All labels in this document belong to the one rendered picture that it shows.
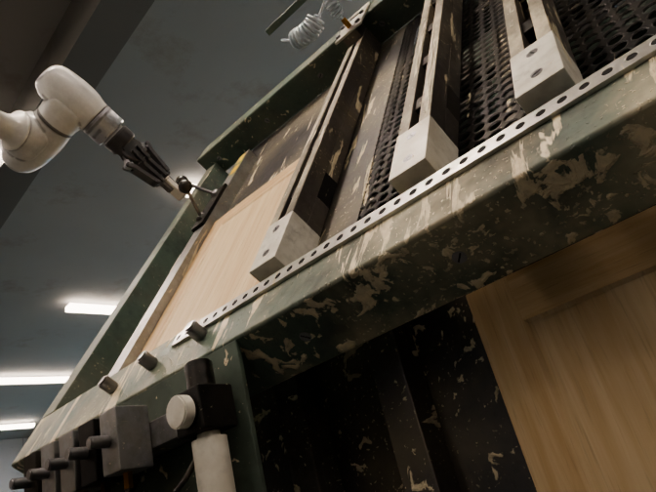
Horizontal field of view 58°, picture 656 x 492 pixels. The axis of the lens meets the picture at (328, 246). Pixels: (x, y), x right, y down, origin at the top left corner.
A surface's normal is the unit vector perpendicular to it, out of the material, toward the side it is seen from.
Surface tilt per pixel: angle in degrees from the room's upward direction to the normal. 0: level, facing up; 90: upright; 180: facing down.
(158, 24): 180
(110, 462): 90
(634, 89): 54
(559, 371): 90
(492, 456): 90
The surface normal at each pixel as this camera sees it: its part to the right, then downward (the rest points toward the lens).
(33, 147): 0.49, 0.69
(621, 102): -0.67, -0.65
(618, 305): -0.65, -0.18
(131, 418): 0.72, -0.44
